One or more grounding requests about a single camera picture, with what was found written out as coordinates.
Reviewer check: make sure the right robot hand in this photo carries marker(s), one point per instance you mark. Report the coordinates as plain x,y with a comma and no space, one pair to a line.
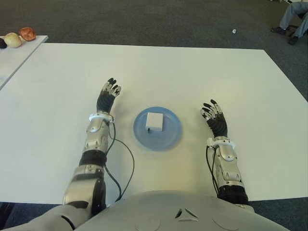
217,124

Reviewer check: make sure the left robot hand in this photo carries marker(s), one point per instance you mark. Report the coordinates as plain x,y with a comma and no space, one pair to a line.
104,101

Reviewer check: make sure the white charger cube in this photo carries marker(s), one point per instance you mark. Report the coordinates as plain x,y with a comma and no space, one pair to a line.
155,120

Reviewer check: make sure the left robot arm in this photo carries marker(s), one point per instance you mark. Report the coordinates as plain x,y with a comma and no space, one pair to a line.
93,137

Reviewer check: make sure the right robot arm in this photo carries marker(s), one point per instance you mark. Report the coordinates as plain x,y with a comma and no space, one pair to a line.
228,168

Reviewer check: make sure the blue plate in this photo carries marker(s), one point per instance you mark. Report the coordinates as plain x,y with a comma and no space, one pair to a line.
168,139

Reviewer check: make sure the white side table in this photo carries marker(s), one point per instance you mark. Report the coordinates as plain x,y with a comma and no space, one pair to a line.
21,57

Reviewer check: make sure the reddish brown bread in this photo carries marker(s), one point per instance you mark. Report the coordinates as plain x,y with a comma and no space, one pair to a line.
27,33

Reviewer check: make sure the grey robot torso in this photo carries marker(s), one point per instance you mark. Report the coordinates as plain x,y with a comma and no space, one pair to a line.
156,209

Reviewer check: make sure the beige round bread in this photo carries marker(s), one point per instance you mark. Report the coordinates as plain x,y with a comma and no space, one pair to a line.
13,40

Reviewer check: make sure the black round bread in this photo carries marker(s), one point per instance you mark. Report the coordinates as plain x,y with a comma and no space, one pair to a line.
2,44

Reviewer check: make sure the seated person in jeans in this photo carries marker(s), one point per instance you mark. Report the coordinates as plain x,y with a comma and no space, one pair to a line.
287,16

